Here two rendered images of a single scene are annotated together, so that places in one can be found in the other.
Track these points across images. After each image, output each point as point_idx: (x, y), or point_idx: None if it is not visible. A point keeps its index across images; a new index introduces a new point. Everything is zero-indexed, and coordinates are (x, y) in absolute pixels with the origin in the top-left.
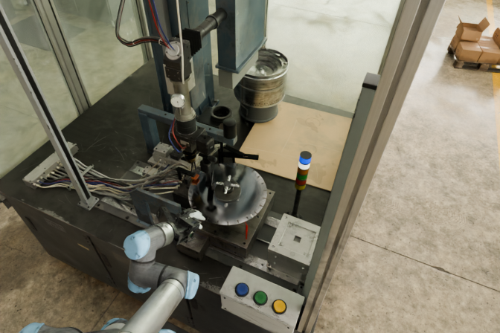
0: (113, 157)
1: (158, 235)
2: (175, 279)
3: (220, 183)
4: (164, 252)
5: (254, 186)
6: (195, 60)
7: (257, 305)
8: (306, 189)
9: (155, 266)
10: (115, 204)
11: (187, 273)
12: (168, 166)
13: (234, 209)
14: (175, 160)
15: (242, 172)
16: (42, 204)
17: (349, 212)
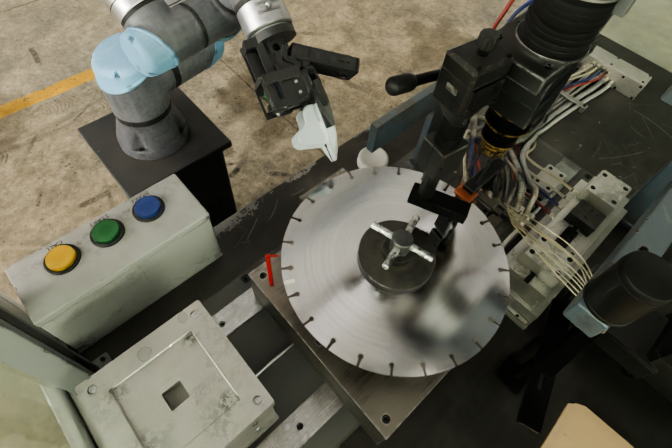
0: (607, 143)
1: None
2: (142, 2)
3: (408, 224)
4: (346, 169)
5: (388, 336)
6: None
7: (99, 221)
8: None
9: (204, 3)
10: (478, 123)
11: (154, 34)
12: (556, 212)
13: (328, 247)
14: (564, 213)
15: (454, 322)
16: None
17: None
